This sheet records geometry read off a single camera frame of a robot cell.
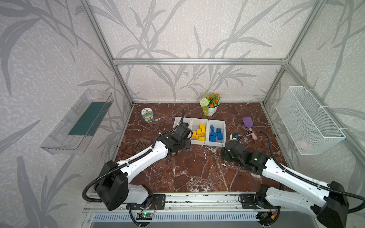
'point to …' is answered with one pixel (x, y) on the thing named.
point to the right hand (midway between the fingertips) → (224, 147)
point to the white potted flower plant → (210, 104)
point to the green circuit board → (144, 216)
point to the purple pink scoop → (248, 121)
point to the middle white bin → (205, 122)
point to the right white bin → (216, 124)
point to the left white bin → (188, 121)
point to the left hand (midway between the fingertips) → (188, 139)
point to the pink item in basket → (303, 144)
